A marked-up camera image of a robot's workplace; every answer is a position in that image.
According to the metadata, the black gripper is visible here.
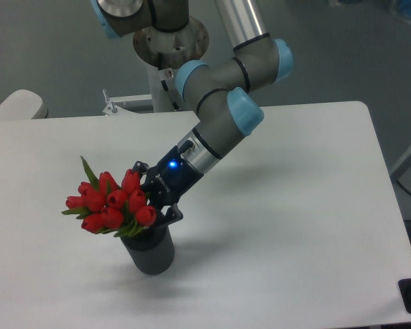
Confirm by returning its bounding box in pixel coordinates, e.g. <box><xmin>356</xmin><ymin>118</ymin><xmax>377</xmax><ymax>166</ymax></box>
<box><xmin>132</xmin><ymin>146</ymin><xmax>204</xmax><ymax>229</ymax></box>

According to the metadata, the red tulip bouquet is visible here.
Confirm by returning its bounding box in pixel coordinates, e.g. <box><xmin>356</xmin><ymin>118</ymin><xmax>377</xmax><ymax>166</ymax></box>
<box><xmin>62</xmin><ymin>158</ymin><xmax>158</xmax><ymax>238</ymax></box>

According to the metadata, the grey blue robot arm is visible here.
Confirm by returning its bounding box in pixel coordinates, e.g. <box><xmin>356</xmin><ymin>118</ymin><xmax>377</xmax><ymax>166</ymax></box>
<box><xmin>92</xmin><ymin>1</ymin><xmax>293</xmax><ymax>228</ymax></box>

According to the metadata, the dark grey ribbed vase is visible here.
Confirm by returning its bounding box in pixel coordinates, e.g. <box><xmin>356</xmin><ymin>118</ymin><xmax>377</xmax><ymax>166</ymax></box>
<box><xmin>121</xmin><ymin>226</ymin><xmax>175</xmax><ymax>275</ymax></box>

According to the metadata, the black pedestal cable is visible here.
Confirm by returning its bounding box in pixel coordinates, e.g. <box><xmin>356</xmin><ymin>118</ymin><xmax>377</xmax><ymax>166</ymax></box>
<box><xmin>160</xmin><ymin>80</ymin><xmax>182</xmax><ymax>112</ymax></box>

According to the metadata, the white pedestal base frame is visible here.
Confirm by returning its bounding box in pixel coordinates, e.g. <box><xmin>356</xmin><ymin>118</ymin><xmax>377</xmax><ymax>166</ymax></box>
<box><xmin>101</xmin><ymin>88</ymin><xmax>182</xmax><ymax>117</ymax></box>

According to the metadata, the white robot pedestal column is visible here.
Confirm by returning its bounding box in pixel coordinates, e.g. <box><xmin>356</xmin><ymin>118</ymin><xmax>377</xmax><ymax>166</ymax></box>
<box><xmin>133</xmin><ymin>16</ymin><xmax>209</xmax><ymax>110</ymax></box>

